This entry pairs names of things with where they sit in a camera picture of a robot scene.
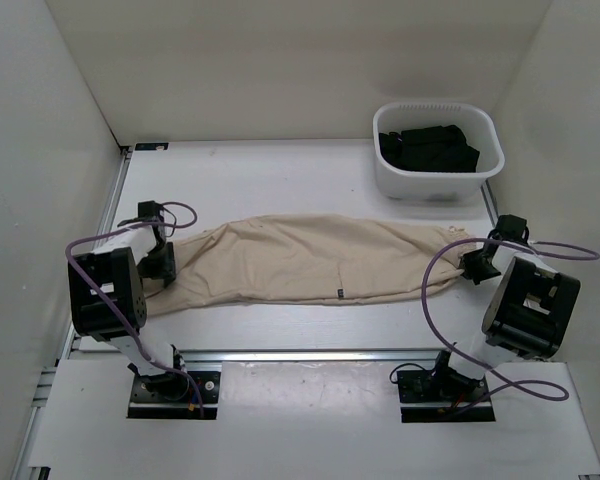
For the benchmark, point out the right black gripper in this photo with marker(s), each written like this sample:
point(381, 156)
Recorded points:
point(467, 264)

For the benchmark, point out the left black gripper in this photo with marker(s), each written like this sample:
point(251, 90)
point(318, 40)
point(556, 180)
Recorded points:
point(165, 271)

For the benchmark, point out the beige trousers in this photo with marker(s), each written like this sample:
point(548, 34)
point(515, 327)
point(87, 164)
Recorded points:
point(312, 259)

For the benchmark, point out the white plastic basket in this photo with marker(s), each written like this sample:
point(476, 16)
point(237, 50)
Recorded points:
point(478, 128)

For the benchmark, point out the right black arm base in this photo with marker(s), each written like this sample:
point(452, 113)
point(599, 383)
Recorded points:
point(438, 396)

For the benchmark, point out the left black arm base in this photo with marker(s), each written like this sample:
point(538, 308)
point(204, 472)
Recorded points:
point(175, 399)

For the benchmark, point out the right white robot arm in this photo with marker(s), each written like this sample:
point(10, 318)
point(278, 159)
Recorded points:
point(527, 317)

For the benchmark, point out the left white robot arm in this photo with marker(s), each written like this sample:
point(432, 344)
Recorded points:
point(108, 304)

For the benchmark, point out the black trousers in basket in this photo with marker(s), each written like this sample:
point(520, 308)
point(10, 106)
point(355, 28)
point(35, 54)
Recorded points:
point(437, 149)

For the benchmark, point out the blue corner label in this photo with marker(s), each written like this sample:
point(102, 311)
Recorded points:
point(151, 146)

